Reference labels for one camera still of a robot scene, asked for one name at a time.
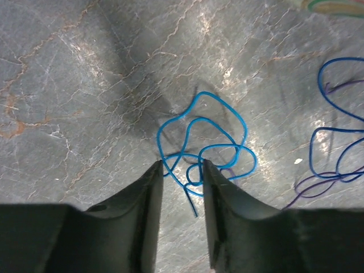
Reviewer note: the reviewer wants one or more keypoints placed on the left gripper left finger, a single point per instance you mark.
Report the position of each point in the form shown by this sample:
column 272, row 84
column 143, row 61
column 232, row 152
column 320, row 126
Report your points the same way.
column 119, row 234

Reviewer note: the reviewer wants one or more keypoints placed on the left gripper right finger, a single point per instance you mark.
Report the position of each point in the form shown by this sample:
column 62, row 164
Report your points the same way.
column 247, row 235

